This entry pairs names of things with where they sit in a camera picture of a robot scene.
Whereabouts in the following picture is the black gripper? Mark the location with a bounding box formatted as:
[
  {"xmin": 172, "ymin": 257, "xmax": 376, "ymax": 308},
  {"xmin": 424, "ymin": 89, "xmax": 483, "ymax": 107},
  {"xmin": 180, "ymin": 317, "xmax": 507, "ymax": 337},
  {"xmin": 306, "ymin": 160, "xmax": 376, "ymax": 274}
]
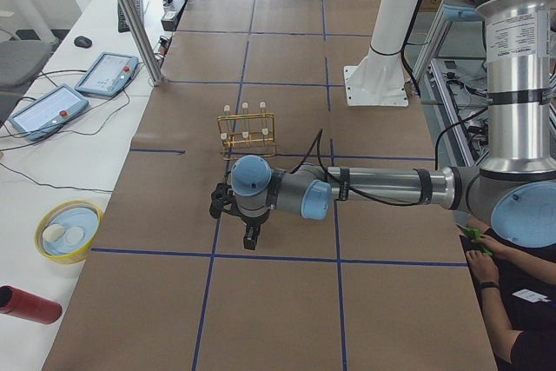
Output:
[{"xmin": 241, "ymin": 216, "xmax": 264, "ymax": 250}]

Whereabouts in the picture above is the operator forearm with black band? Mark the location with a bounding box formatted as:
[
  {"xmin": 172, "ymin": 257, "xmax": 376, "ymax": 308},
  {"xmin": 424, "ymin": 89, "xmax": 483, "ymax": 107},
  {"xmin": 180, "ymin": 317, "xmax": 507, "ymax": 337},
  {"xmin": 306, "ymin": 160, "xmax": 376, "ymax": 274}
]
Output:
[{"xmin": 480, "ymin": 287, "xmax": 521, "ymax": 362}]

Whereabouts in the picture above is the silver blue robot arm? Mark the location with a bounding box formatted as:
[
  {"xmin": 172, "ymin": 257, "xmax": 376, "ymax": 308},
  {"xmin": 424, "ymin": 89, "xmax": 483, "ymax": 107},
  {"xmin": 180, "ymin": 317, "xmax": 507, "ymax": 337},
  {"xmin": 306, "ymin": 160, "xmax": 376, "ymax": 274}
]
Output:
[{"xmin": 210, "ymin": 0, "xmax": 555, "ymax": 249}]

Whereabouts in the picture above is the operator hand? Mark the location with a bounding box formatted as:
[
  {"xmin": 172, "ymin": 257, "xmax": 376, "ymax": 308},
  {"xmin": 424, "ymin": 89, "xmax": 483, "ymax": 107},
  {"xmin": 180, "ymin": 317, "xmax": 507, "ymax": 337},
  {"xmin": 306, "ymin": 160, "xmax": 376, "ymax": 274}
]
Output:
[{"xmin": 466, "ymin": 234, "xmax": 513, "ymax": 283}]

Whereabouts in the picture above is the yellow bowl with blue plate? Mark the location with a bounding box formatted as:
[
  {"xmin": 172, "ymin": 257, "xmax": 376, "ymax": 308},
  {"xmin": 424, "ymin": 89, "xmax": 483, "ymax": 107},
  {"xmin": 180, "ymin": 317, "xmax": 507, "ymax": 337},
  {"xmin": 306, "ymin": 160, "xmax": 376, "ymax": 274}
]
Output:
[{"xmin": 34, "ymin": 200, "xmax": 103, "ymax": 264}]

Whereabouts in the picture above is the far blue teach pendant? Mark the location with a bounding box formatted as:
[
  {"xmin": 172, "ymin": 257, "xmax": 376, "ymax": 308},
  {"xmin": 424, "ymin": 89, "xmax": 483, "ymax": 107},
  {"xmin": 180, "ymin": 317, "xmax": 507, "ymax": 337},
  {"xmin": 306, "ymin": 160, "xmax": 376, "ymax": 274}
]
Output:
[{"xmin": 75, "ymin": 51, "xmax": 139, "ymax": 98}]

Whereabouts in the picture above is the blue teach pendant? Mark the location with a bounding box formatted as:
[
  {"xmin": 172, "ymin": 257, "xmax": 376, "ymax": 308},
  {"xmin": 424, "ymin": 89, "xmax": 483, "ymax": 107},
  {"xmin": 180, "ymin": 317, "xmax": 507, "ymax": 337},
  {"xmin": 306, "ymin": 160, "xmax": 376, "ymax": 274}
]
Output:
[
  {"xmin": 75, "ymin": 51, "xmax": 139, "ymax": 98},
  {"xmin": 8, "ymin": 84, "xmax": 89, "ymax": 142}
]

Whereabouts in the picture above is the green handheld tool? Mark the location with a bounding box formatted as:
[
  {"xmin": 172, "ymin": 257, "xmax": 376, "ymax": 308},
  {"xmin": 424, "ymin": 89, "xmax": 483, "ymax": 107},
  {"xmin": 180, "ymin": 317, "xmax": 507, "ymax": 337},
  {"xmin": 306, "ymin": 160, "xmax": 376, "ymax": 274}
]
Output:
[{"xmin": 457, "ymin": 224, "xmax": 493, "ymax": 256}]

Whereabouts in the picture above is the near blue teach pendant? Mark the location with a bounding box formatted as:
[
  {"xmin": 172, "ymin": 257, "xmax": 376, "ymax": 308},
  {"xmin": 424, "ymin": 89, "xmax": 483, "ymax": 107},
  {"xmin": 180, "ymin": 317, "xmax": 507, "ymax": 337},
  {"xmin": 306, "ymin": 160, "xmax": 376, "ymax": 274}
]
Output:
[{"xmin": 8, "ymin": 84, "xmax": 89, "ymax": 142}]

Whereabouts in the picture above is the red cylindrical bottle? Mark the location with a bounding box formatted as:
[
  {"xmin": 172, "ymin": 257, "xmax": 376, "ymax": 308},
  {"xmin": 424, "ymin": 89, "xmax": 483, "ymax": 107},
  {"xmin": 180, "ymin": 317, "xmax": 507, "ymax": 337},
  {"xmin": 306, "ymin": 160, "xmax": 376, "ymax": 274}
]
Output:
[{"xmin": 1, "ymin": 285, "xmax": 63, "ymax": 324}]

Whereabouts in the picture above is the black computer mouse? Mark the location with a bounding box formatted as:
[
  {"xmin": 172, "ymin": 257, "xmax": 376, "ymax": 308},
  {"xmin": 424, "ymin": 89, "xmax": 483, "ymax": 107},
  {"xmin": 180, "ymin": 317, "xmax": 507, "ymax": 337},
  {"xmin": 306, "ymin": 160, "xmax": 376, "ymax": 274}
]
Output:
[{"xmin": 74, "ymin": 36, "xmax": 93, "ymax": 49}]

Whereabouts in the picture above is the black keyboard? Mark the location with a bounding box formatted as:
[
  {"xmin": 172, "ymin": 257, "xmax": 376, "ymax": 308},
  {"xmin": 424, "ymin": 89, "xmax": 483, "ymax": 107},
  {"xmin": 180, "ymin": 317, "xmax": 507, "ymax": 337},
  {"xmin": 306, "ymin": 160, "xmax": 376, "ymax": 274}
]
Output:
[{"xmin": 116, "ymin": 0, "xmax": 145, "ymax": 34}]

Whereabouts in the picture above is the grey office chair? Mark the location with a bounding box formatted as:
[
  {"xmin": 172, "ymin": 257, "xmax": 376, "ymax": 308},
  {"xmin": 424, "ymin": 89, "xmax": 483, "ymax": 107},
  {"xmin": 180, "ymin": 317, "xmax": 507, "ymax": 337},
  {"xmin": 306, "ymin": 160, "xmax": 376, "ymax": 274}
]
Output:
[{"xmin": 1, "ymin": 40, "xmax": 52, "ymax": 123}]

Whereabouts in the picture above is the gold wire cup holder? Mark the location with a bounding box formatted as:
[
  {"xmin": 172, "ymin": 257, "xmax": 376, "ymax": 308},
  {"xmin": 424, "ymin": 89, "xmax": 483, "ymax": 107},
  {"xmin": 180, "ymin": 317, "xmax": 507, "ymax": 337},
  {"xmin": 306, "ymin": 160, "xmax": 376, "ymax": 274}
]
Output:
[{"xmin": 216, "ymin": 102, "xmax": 277, "ymax": 161}]

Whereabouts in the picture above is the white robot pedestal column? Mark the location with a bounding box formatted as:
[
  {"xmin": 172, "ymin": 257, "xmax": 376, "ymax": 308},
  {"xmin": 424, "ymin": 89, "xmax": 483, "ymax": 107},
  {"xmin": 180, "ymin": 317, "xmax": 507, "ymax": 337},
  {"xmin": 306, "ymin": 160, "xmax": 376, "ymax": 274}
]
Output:
[{"xmin": 344, "ymin": 0, "xmax": 420, "ymax": 107}]

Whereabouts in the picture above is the aluminium frame post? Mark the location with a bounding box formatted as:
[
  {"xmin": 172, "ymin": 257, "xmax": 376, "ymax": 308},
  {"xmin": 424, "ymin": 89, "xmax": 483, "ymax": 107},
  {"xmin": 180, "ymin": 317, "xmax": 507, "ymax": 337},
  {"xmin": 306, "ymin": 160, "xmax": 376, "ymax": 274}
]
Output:
[{"xmin": 117, "ymin": 0, "xmax": 163, "ymax": 86}]

